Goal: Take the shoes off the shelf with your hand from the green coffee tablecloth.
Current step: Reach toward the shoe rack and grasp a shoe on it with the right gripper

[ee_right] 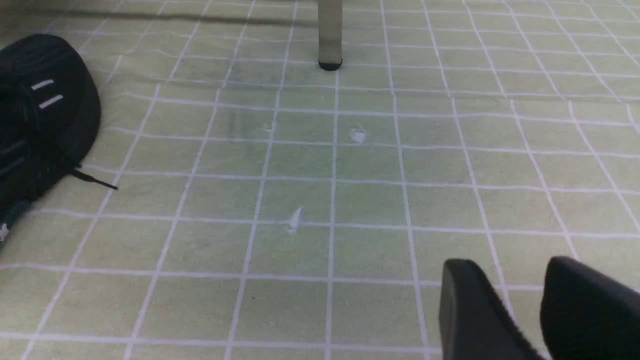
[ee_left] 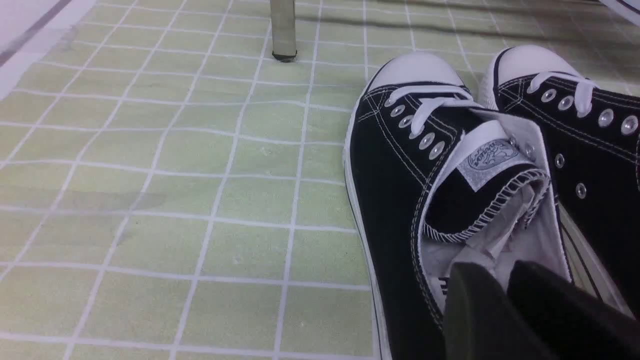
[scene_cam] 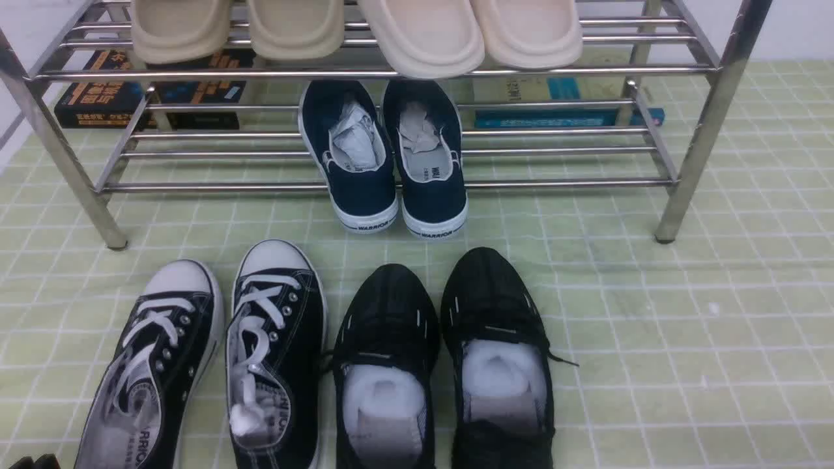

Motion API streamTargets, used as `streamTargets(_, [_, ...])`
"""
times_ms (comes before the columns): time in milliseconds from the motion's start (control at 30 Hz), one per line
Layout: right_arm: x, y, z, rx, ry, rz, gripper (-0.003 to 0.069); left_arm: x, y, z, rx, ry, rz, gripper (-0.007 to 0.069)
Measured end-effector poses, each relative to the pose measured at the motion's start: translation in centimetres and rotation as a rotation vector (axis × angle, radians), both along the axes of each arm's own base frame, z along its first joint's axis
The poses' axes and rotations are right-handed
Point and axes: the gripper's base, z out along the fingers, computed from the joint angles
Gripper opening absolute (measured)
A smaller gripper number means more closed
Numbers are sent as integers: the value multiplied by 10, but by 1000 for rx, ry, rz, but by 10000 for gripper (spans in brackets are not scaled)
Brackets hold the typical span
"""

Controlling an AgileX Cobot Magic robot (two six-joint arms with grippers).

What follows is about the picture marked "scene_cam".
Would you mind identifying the navy slip-on shoe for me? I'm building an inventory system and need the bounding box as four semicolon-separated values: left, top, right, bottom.
381;78;468;240
297;79;399;234

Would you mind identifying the stainless steel shoe rack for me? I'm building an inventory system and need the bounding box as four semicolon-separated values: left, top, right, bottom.
2;1;772;251

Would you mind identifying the black mesh sneaker left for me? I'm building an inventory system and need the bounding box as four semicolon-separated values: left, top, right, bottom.
328;263;440;468

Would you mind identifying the black mesh sneaker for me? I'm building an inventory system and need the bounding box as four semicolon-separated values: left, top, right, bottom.
328;263;440;468
440;247;559;468

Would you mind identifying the black mesh sneaker right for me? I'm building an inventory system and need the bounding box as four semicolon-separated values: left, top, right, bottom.
440;247;559;468

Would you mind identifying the blue teal book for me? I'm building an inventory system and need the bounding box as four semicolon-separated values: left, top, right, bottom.
472;75;626;130

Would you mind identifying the black canvas sneaker right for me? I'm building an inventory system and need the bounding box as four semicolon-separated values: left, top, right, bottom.
225;238;328;468

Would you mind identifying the black canvas sneaker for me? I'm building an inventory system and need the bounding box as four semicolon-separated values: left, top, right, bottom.
225;238;328;468
74;259;225;468

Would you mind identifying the cream slipper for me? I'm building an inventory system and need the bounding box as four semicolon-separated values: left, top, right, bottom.
470;1;583;70
357;1;485;79

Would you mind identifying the cream slipper far right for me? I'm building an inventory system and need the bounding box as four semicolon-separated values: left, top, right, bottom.
470;1;583;70

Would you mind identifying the beige slipper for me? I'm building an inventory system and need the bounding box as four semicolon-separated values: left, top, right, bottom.
131;1;233;64
246;1;345;61

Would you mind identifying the black canvas sneaker left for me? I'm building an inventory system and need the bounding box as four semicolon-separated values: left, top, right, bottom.
74;259;225;468

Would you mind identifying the beige slipper far left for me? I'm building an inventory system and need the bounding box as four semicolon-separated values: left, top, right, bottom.
131;1;233;64

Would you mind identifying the black orange book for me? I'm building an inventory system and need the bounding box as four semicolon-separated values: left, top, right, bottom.
53;50;255;130

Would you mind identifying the black object bottom left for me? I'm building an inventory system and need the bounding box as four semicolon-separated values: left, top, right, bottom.
8;454;61;469

